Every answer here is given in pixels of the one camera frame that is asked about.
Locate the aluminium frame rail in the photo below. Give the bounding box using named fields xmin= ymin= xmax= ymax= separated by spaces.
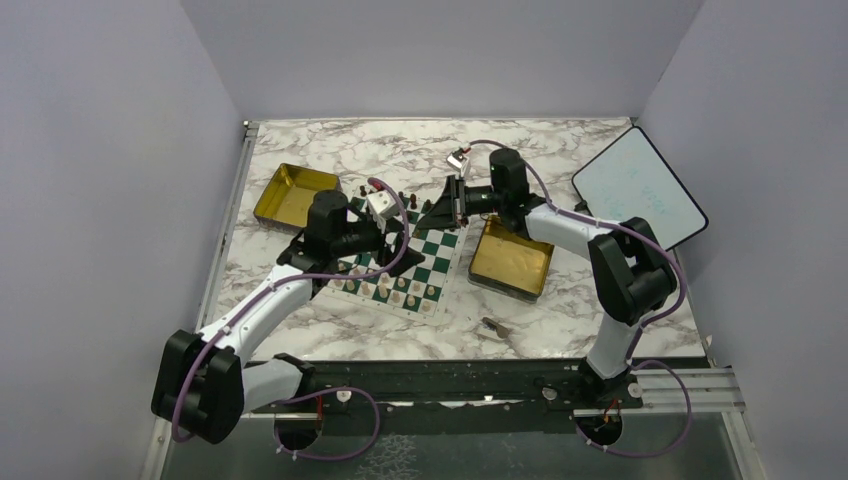
xmin=139 ymin=120 xmax=261 ymax=479

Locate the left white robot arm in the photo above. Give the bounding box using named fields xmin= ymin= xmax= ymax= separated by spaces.
xmin=151 ymin=180 xmax=419 ymax=444

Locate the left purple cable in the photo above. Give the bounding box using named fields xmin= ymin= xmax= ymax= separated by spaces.
xmin=170 ymin=176 xmax=412 ymax=463

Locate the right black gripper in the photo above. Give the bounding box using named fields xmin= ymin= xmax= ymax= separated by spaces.
xmin=418 ymin=175 xmax=506 ymax=230

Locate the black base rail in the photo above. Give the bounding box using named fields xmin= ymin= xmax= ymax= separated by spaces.
xmin=248 ymin=357 xmax=677 ymax=439

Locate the green and white chessboard mat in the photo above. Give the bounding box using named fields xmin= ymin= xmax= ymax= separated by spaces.
xmin=346 ymin=196 xmax=467 ymax=326

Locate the gold tin with dark pieces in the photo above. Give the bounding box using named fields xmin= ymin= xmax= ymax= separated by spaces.
xmin=253 ymin=163 xmax=341 ymax=231

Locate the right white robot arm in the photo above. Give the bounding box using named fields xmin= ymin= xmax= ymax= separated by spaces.
xmin=417 ymin=145 xmax=686 ymax=407

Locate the small wooden piece on table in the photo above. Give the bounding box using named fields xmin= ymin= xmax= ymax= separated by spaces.
xmin=481 ymin=317 xmax=510 ymax=340

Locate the purple cable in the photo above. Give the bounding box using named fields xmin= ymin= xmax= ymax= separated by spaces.
xmin=170 ymin=176 xmax=412 ymax=463
xmin=466 ymin=139 xmax=694 ymax=460

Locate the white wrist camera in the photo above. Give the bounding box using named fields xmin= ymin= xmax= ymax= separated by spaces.
xmin=365 ymin=191 xmax=399 ymax=233
xmin=446 ymin=148 xmax=470 ymax=179

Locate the white tablet whiteboard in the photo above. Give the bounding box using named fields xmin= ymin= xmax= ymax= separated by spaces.
xmin=572 ymin=126 xmax=709 ymax=250

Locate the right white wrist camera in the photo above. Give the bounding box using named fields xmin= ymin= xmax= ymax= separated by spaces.
xmin=446 ymin=148 xmax=470 ymax=179

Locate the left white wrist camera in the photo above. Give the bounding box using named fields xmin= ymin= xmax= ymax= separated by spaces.
xmin=365 ymin=191 xmax=399 ymax=233

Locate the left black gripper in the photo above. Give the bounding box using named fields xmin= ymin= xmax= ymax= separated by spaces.
xmin=333 ymin=215 xmax=426 ymax=276

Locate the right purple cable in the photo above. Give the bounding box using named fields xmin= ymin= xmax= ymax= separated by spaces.
xmin=466 ymin=139 xmax=694 ymax=460

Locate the light wooden chess pieces row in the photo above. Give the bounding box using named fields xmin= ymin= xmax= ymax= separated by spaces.
xmin=322 ymin=266 xmax=447 ymax=317

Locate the empty gold tin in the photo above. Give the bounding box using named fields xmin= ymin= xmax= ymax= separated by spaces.
xmin=468 ymin=215 xmax=554 ymax=303

